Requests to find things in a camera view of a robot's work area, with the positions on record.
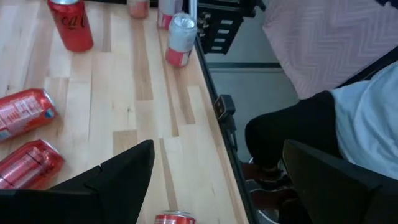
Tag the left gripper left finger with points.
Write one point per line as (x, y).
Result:
(109, 193)

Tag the orange Fanta can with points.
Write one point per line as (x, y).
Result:
(25, 113)

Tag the red Coca-Cola Zero can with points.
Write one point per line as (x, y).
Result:
(28, 165)
(73, 31)

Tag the black slotted metal bracket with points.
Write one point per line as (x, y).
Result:
(239, 12)

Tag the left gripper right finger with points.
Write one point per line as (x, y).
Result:
(342, 193)

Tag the black table-level camera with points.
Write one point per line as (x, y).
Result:
(225, 107)

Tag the person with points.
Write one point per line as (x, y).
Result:
(295, 130)

